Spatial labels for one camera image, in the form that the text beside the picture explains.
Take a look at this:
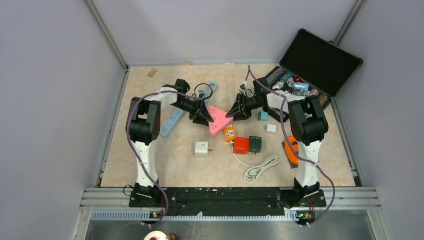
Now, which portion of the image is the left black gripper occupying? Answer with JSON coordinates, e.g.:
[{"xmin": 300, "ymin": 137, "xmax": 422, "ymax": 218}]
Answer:
[{"xmin": 171, "ymin": 97, "xmax": 214, "ymax": 126}]

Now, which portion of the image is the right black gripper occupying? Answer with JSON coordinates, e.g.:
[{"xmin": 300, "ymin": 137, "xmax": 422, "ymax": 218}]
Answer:
[{"xmin": 226, "ymin": 94, "xmax": 264, "ymax": 123}]

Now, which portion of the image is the pink triangular power strip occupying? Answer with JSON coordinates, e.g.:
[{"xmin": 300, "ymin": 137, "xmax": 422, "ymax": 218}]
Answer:
[{"xmin": 207, "ymin": 105, "xmax": 234, "ymax": 136}]

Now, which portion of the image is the orange power strip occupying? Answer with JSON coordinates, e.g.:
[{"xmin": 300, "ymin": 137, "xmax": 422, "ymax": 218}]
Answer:
[{"xmin": 223, "ymin": 123, "xmax": 237, "ymax": 143}]

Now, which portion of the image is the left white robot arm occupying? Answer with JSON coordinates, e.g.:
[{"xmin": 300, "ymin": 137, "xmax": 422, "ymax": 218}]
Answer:
[{"xmin": 125, "ymin": 79, "xmax": 215, "ymax": 207}]

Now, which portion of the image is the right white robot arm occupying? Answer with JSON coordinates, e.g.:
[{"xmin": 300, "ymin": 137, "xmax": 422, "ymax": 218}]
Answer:
[{"xmin": 226, "ymin": 88, "xmax": 329, "ymax": 206}]

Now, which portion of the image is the teal plug adapter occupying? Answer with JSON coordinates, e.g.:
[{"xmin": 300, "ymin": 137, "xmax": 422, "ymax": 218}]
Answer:
[{"xmin": 257, "ymin": 111, "xmax": 269, "ymax": 122}]

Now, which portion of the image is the white plug adapter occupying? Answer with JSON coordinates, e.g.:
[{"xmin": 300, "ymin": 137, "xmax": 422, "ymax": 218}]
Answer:
[{"xmin": 264, "ymin": 124, "xmax": 278, "ymax": 135}]

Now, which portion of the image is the white cube socket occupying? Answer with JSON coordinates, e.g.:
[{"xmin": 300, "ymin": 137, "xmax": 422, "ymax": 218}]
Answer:
[{"xmin": 194, "ymin": 141, "xmax": 213, "ymax": 158}]

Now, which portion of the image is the red cube socket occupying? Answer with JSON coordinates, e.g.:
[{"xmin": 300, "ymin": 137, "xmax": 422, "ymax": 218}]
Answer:
[{"xmin": 232, "ymin": 137, "xmax": 250, "ymax": 155}]

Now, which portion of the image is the green cube socket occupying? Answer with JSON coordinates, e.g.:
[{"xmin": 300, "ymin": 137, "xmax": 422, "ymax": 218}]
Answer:
[{"xmin": 249, "ymin": 136, "xmax": 262, "ymax": 155}]

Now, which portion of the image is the small wooden block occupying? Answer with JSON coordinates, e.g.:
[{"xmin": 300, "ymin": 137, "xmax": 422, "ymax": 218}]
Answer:
[{"xmin": 148, "ymin": 68, "xmax": 158, "ymax": 77}]

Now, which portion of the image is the grey mat under toy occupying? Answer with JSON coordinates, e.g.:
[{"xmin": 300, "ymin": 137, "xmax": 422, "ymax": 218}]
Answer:
[{"xmin": 282, "ymin": 142, "xmax": 299, "ymax": 169}]

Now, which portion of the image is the black open case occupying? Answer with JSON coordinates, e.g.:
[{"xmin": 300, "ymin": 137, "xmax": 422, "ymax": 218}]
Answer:
[{"xmin": 253, "ymin": 29, "xmax": 363, "ymax": 121}]

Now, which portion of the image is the red white emergency button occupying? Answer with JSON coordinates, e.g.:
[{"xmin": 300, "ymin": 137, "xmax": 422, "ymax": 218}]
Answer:
[{"xmin": 144, "ymin": 231, "xmax": 171, "ymax": 240}]

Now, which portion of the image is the blue power strip with cable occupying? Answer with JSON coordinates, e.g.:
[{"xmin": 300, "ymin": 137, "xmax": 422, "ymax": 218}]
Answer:
[{"xmin": 160, "ymin": 82, "xmax": 218, "ymax": 138}]

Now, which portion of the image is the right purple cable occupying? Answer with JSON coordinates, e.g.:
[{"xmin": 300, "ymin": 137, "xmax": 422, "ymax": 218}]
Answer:
[{"xmin": 243, "ymin": 65, "xmax": 337, "ymax": 227}]

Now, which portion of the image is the purple cable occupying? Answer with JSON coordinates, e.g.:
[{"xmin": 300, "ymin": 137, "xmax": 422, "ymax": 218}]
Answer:
[
  {"xmin": 125, "ymin": 82, "xmax": 214, "ymax": 229},
  {"xmin": 243, "ymin": 65, "xmax": 337, "ymax": 227}
]

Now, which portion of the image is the white coiled cable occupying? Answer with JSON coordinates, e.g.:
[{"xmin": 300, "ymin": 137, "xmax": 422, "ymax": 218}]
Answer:
[{"xmin": 233, "ymin": 152, "xmax": 282, "ymax": 184}]

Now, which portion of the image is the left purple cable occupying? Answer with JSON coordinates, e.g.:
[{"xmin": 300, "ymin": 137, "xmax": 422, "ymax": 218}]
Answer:
[{"xmin": 125, "ymin": 82, "xmax": 214, "ymax": 229}]

